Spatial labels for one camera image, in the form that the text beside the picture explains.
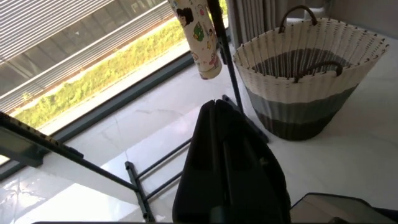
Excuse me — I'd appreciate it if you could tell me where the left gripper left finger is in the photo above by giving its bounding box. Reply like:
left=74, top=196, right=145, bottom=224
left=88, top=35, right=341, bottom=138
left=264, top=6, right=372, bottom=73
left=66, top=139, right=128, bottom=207
left=172, top=99, right=224, bottom=223

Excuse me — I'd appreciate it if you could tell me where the brown curtain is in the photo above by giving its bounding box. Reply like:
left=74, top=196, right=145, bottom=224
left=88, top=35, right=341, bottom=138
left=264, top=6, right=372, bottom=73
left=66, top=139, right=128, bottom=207
left=226, top=0, right=330, bottom=47

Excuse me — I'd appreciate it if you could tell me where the black clothes rack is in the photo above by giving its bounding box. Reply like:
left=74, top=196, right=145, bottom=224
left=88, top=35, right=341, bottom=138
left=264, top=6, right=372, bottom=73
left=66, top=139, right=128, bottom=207
left=0, top=0, right=270, bottom=222

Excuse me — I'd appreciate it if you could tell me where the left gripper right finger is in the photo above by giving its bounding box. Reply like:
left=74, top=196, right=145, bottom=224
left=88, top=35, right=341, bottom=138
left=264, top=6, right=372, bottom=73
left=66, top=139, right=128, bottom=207
left=216, top=100, right=268, bottom=223

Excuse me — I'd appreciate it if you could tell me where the window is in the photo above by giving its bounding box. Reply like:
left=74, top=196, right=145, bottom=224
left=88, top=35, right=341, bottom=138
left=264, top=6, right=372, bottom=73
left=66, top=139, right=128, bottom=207
left=0, top=0, right=229, bottom=181

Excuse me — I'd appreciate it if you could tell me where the white laundry basket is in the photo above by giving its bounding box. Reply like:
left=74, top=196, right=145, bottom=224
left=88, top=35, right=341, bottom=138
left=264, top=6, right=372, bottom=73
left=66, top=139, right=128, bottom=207
left=233, top=4, right=389, bottom=141

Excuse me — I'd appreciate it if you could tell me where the cream printed garment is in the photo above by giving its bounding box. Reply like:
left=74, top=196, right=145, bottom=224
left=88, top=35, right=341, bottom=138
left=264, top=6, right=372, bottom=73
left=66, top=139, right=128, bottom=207
left=167, top=0, right=223, bottom=80

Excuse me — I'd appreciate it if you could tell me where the black garment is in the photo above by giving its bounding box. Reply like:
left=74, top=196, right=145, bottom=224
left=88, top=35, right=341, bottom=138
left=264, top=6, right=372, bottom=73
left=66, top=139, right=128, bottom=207
left=229, top=104, right=292, bottom=223

